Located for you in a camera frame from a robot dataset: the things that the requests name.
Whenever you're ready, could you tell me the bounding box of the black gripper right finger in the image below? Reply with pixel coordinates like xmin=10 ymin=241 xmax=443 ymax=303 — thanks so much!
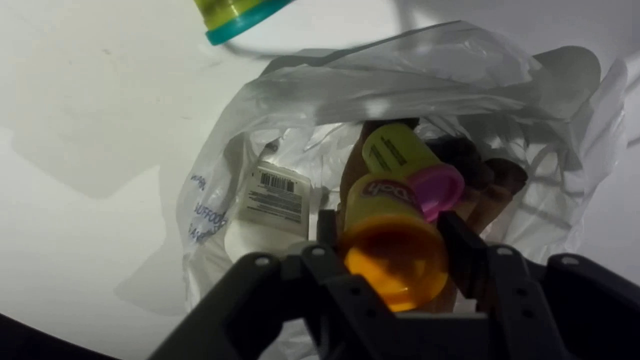
xmin=437 ymin=210 xmax=497 ymax=305

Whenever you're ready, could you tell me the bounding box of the purple lid dough container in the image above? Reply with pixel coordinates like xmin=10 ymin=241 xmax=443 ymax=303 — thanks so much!
xmin=361 ymin=123 xmax=469 ymax=224

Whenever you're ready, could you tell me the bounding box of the teal lid dough container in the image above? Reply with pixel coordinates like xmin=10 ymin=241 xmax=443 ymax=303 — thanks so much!
xmin=192 ymin=0 xmax=296 ymax=49

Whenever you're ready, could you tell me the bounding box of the white plastic bag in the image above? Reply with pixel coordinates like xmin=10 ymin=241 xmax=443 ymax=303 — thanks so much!
xmin=174 ymin=18 xmax=631 ymax=360

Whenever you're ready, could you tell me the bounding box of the yellow-orange lid dough container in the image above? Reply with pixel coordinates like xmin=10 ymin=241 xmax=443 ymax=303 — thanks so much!
xmin=339 ymin=172 xmax=451 ymax=315

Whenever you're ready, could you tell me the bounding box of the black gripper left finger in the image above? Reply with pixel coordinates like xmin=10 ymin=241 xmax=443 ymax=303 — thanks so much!
xmin=317 ymin=209 xmax=343 ymax=250

